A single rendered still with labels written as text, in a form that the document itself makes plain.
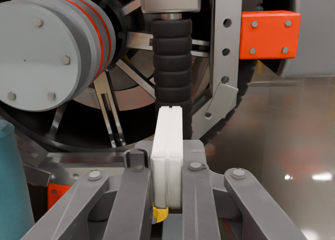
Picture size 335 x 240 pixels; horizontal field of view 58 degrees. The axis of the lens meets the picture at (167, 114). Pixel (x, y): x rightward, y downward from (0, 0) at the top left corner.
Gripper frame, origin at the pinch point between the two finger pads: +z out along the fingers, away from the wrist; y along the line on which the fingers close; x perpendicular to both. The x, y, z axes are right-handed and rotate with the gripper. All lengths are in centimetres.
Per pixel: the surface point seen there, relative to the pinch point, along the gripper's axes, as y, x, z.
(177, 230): -1, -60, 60
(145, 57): -8, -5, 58
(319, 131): 97, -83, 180
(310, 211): 58, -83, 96
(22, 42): -16.8, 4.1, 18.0
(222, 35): 7.2, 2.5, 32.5
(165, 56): -0.6, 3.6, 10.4
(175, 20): 0.4, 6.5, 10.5
